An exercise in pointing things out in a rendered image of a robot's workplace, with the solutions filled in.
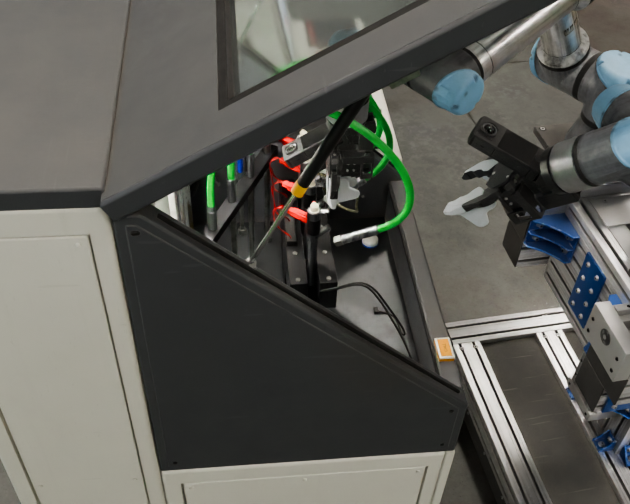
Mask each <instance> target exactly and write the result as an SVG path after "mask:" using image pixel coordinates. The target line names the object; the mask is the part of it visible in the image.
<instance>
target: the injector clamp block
mask: <svg viewBox="0 0 630 504"><path fill-rule="evenodd" d="M322 198H324V195H323V189H322V187H321V188H317V200H318V201H319V200H321V199H322ZM317 200H316V201H317ZM294 220H295V229H296V237H297V246H287V244H286V234H285V233H284V232H282V231H281V233H282V266H283V277H284V283H285V284H286V285H288V286H290V287H291V288H293V289H295V290H296V291H298V292H300V293H301V294H303V295H305V296H306V297H308V290H313V289H316V295H317V302H318V304H320V305H322V306H323V307H325V308H336V300H337V290H332V291H329V292H326V291H324V292H320V291H321V290H323V289H328V288H334V287H338V279H337V273H336V267H335V261H334V255H333V249H332V243H331V237H330V231H328V232H326V233H325V234H324V235H322V236H321V237H319V238H318V247H317V256H316V275H315V285H313V286H309V285H308V279H307V265H308V260H307V259H305V255H304V238H302V232H301V224H300V220H298V219H296V218H294ZM327 224H328V219H327V214H321V226H322V227H323V226H325V225H327Z"/></svg>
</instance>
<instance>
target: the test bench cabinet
mask: <svg viewBox="0 0 630 504"><path fill-rule="evenodd" d="M454 454H455V450H453V451H441V452H427V453H412V454H398V455H384V456H369V457H355V458H341V459H326V460H312V461H298V462H283V463H269V464H255V465H240V466H226V467H212V468H197V469H183V470H169V471H161V475H162V480H163V485H164V490H165V495H166V500H167V504H440V501H441V497H442V494H443V491H444V487H445V484H446V481H447V477H448V474H449V471H450V467H451V464H452V461H453V457H454Z"/></svg>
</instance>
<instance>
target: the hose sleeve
mask: <svg viewBox="0 0 630 504"><path fill-rule="evenodd" d="M377 227H378V224H377V225H374V226H370V227H367V228H363V229H360V230H357V231H353V232H350V233H346V234H343V235H341V241H342V243H344V244H346V243H351V242H354V241H357V240H361V239H364V238H368V237H372V236H376V235H378V234H381V233H380V232H379V231H378V229H377Z"/></svg>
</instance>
